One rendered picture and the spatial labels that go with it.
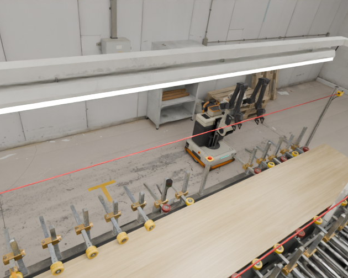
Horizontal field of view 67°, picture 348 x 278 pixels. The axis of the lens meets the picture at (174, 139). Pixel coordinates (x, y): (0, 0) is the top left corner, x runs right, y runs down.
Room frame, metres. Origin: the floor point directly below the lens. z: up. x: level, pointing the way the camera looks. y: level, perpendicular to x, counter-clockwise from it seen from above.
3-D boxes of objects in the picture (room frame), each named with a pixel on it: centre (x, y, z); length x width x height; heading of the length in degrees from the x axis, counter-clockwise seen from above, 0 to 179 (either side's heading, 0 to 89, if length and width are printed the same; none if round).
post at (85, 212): (1.30, 0.60, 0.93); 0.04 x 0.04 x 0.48; 39
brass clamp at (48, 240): (1.13, 0.81, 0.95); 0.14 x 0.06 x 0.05; 129
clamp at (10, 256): (0.97, 1.00, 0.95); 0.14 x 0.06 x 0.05; 129
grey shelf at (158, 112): (4.74, 0.15, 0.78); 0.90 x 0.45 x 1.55; 129
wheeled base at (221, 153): (3.68, -0.65, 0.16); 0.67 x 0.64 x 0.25; 39
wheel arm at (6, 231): (1.02, 1.07, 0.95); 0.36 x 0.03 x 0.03; 39
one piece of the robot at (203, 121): (3.75, -0.59, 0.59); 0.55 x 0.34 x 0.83; 129
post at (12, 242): (0.98, 0.99, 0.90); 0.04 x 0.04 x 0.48; 39
